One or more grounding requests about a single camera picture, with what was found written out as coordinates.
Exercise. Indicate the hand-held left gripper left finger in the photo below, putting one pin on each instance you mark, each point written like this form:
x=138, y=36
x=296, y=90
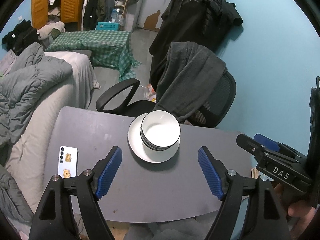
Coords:
x=110, y=172

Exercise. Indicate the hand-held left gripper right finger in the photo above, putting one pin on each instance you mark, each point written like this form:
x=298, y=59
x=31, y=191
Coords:
x=210, y=173

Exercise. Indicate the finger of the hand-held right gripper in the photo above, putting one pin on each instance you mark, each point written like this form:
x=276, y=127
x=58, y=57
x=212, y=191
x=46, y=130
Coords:
x=266, y=142
x=247, y=143

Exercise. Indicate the white plate with black rim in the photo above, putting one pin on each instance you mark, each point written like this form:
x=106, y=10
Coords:
x=155, y=157

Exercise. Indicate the person's right hand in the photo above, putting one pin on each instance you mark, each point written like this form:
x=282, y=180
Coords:
x=300, y=211

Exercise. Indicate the wooden plank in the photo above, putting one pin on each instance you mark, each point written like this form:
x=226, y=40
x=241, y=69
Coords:
x=253, y=173

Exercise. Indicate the white smartphone with gold stickers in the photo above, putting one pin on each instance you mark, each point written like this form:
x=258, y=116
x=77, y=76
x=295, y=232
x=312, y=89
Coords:
x=67, y=161

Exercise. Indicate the black mesh office chair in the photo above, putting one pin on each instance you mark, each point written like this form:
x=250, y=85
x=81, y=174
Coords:
x=220, y=92

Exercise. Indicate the bed with light grey sheet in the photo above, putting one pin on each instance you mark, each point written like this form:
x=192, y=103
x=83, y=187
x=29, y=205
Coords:
x=50, y=120

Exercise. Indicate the plastic bag litter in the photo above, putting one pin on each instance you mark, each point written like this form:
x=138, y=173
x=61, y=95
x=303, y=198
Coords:
x=150, y=92

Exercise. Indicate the dark grey fleece robe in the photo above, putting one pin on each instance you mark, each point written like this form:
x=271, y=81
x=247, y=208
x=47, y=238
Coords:
x=190, y=75

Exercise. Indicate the dark grey quilted blanket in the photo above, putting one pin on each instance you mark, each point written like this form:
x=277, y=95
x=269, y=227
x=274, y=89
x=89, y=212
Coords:
x=12, y=197

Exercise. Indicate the grey quilted duvet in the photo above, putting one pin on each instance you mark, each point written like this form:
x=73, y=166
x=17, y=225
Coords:
x=27, y=85

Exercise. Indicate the green checked cloth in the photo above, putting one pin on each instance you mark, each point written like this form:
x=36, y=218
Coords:
x=100, y=42

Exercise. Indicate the black hanging coat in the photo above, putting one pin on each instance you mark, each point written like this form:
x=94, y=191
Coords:
x=195, y=12

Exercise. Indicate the blue plastic crate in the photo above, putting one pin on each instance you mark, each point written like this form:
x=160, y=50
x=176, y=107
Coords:
x=108, y=25

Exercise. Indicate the lilac pillow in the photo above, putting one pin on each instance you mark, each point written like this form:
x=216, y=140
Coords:
x=7, y=61

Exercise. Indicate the beige and olive clothes pile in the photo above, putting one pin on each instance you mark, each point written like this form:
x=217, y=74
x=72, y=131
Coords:
x=52, y=30

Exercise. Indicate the black clothes pile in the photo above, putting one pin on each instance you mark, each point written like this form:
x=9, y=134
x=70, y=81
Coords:
x=20, y=35

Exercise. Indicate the rack of dark hanging clothes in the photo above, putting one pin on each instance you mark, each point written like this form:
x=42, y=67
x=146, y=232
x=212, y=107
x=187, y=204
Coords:
x=97, y=5

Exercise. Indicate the orange wooden wardrobe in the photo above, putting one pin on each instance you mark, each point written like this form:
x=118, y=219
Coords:
x=71, y=0

